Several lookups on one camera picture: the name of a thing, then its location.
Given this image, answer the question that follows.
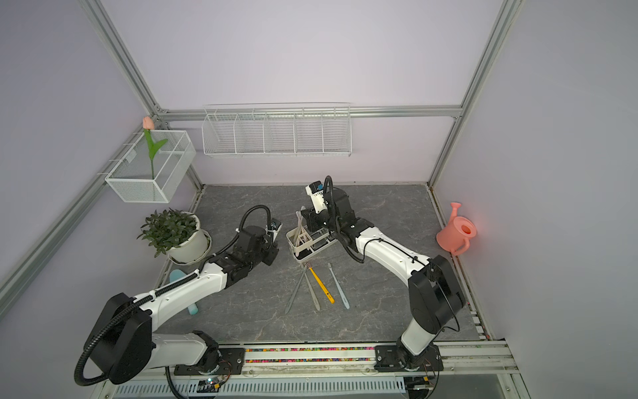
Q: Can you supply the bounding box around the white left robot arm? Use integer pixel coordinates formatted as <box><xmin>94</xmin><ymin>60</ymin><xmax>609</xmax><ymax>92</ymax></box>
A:
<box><xmin>73</xmin><ymin>220</ymin><xmax>281</xmax><ymax>387</ymax></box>

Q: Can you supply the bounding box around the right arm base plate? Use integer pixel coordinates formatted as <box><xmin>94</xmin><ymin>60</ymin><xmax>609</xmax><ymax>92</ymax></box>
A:
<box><xmin>374</xmin><ymin>342</ymin><xmax>444</xmax><ymax>372</ymax></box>

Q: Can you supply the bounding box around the white vented cable duct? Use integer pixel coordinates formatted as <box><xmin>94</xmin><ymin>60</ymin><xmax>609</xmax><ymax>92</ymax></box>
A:
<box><xmin>111</xmin><ymin>376</ymin><xmax>407</xmax><ymax>399</ymax></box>

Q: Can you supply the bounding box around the potted green plant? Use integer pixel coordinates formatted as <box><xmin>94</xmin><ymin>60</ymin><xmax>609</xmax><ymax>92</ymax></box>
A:
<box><xmin>137</xmin><ymin>208</ymin><xmax>211</xmax><ymax>264</ymax></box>

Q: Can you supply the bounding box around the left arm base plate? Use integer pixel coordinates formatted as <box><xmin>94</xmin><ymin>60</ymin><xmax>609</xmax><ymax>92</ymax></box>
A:
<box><xmin>174</xmin><ymin>347</ymin><xmax>246</xmax><ymax>376</ymax></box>

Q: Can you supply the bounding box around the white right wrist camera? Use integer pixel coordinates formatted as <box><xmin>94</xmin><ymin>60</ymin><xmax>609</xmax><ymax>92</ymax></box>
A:
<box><xmin>306</xmin><ymin>181</ymin><xmax>327</xmax><ymax>214</ymax></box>

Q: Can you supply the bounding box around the yellow toothbrush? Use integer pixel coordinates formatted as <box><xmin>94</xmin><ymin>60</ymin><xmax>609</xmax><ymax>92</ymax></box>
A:
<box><xmin>306</xmin><ymin>262</ymin><xmax>335</xmax><ymax>304</ymax></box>

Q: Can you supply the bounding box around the white wire basket long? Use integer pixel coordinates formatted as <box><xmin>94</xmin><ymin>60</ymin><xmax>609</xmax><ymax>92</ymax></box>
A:
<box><xmin>202</xmin><ymin>102</ymin><xmax>352</xmax><ymax>157</ymax></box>

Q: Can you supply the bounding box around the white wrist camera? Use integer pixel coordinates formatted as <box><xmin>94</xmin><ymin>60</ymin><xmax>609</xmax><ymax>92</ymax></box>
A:
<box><xmin>306</xmin><ymin>181</ymin><xmax>327</xmax><ymax>214</ymax></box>
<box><xmin>267</xmin><ymin>219</ymin><xmax>282</xmax><ymax>243</ymax></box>

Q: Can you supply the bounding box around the white toothbrush holder caddy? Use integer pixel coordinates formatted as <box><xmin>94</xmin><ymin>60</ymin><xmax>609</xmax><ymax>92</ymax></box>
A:
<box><xmin>286</xmin><ymin>228</ymin><xmax>337</xmax><ymax>264</ymax></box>

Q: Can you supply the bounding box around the pink watering can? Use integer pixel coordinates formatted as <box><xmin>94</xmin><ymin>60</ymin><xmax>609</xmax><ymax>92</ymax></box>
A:
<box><xmin>436</xmin><ymin>202</ymin><xmax>478</xmax><ymax>256</ymax></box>

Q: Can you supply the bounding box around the pink artificial tulip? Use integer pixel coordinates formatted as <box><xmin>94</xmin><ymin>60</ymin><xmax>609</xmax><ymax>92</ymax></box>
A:
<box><xmin>142</xmin><ymin>116</ymin><xmax>168</xmax><ymax>180</ymax></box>

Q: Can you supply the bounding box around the white mesh basket small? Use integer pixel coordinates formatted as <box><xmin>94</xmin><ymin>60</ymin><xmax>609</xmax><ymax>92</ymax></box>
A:
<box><xmin>105</xmin><ymin>130</ymin><xmax>196</xmax><ymax>204</ymax></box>

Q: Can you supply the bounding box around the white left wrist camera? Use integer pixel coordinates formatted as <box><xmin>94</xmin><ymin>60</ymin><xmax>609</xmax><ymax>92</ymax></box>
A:
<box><xmin>267</xmin><ymin>219</ymin><xmax>282</xmax><ymax>243</ymax></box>

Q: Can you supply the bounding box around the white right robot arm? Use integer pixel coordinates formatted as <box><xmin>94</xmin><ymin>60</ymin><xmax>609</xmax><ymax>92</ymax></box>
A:
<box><xmin>301</xmin><ymin>181</ymin><xmax>466</xmax><ymax>363</ymax></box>

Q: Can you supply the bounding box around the teal garden trowel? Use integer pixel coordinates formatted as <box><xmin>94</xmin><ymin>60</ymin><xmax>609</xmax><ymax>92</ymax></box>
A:
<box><xmin>169</xmin><ymin>269</ymin><xmax>199</xmax><ymax>316</ymax></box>

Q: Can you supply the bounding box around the teal thin toothbrush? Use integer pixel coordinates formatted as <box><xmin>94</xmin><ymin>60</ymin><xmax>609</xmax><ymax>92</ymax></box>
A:
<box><xmin>327</xmin><ymin>263</ymin><xmax>351</xmax><ymax>309</ymax></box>

